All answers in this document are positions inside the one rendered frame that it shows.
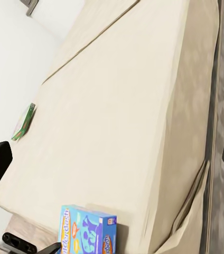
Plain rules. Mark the bed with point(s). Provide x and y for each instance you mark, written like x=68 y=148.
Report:
x=129 y=121

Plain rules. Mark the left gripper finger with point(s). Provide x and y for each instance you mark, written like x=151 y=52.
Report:
x=52 y=249

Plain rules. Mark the board game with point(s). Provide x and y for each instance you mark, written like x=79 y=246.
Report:
x=86 y=231
x=23 y=122

